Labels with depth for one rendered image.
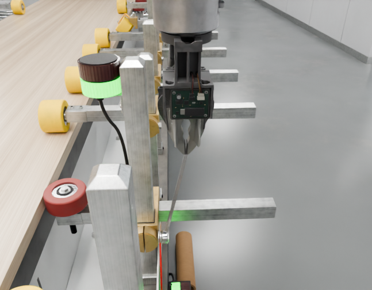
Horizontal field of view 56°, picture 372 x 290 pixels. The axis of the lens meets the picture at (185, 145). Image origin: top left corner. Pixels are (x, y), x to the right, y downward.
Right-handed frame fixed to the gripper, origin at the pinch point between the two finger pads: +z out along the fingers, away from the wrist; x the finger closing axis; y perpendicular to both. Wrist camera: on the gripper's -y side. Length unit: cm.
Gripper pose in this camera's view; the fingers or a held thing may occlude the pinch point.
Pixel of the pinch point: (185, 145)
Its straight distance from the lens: 60.8
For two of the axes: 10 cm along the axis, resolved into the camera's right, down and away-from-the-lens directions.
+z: 0.0, 8.6, 5.2
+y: 0.5, 5.2, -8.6
